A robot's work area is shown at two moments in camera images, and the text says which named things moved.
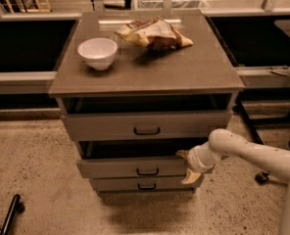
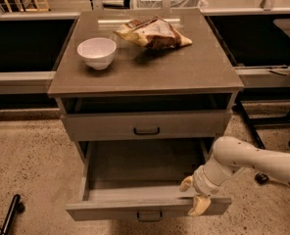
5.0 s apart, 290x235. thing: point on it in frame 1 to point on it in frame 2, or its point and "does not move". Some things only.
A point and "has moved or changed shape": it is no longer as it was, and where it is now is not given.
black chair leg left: (16, 207) does not move
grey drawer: (131, 160) has moved or changed shape
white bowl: (97, 52) does not move
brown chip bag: (155, 32) does not move
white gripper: (194, 161) to (199, 181)
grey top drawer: (146, 125) does not move
